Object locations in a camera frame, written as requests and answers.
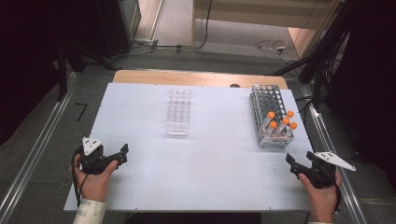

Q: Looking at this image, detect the grey power strip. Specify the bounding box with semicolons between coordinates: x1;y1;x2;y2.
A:
133;38;160;49

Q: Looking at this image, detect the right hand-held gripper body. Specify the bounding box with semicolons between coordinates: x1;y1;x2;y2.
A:
302;151;357;189

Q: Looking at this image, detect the person's left hand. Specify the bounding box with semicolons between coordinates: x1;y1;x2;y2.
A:
68;154;120;203

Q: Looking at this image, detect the hand-held gripper cable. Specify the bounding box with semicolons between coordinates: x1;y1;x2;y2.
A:
323;164;343;215
71;147;90;208

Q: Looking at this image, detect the left hand-held gripper cable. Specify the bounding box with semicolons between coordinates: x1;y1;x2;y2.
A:
71;147;90;208

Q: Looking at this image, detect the person's right hand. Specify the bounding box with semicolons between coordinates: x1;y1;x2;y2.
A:
297;171;343;223

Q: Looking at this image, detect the right hand-held gripper cable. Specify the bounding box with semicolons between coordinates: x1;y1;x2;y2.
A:
323;164;343;215

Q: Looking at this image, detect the aluminium floor rail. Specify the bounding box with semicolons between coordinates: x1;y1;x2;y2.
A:
300;83;368;224
0;72;78;224

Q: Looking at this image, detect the black metal stand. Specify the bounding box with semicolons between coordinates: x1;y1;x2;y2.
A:
55;40;120;103

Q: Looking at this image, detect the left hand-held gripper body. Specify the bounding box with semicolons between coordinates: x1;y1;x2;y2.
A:
74;136;110;175

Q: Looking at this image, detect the metal tube rack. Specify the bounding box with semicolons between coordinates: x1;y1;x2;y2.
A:
248;83;295;148

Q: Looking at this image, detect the black cabinet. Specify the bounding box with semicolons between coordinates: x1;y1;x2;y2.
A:
95;0;142;59

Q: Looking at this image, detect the clear plastic tube rack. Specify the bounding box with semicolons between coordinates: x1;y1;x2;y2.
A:
164;88;192;136

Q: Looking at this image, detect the black hanging cable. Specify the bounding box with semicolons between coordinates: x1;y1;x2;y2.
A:
195;0;214;50

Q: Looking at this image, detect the white coiled cable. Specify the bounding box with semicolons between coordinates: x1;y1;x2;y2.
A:
255;38;291;58

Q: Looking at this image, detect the beige wooden shelf unit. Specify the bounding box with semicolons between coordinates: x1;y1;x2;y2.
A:
191;0;345;60

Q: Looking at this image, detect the black stand with cables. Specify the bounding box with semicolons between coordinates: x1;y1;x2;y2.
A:
270;0;354;108

